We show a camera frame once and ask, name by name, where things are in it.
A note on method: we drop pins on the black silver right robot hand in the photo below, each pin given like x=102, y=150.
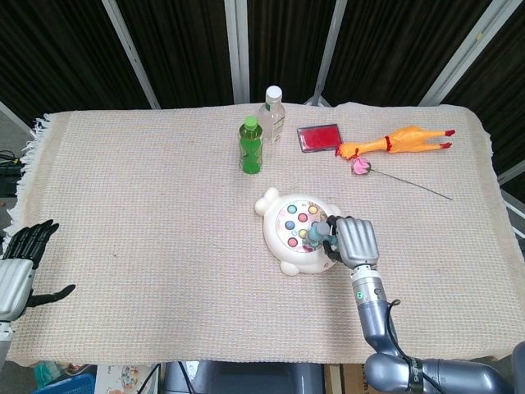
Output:
x=357, y=242

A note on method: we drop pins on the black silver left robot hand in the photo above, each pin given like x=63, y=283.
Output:
x=14, y=281

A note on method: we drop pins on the teal grey toy hammer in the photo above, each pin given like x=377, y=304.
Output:
x=316, y=235

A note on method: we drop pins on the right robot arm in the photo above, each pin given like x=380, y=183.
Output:
x=375, y=324

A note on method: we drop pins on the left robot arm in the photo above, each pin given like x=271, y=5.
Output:
x=5, y=344

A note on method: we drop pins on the white whack-a-mole toy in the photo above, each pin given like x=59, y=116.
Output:
x=283, y=246

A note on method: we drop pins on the pink artificial rose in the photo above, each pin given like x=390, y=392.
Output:
x=361, y=166

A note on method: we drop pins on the black electronic device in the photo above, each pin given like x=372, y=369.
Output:
x=8, y=176

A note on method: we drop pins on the red ink pad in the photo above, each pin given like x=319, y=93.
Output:
x=320, y=137

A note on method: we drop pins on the orange rubber chicken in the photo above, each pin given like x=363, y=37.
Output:
x=406, y=139

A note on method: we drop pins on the blue plastic basket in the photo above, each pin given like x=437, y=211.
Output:
x=69, y=385

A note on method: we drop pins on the beige woven tablecloth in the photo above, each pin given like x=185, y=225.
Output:
x=143, y=246

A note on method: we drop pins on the brown cardboard box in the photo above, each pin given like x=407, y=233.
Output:
x=354, y=379

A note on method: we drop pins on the green drink bottle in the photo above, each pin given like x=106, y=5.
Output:
x=250, y=149

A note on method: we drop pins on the white printed toy box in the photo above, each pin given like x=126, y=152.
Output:
x=123, y=379

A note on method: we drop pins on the clear water bottle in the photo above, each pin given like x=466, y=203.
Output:
x=272, y=119

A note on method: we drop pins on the silver aluminium frame post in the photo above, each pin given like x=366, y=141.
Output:
x=330, y=45
x=238, y=49
x=512, y=172
x=131, y=53
x=467, y=49
x=14, y=117

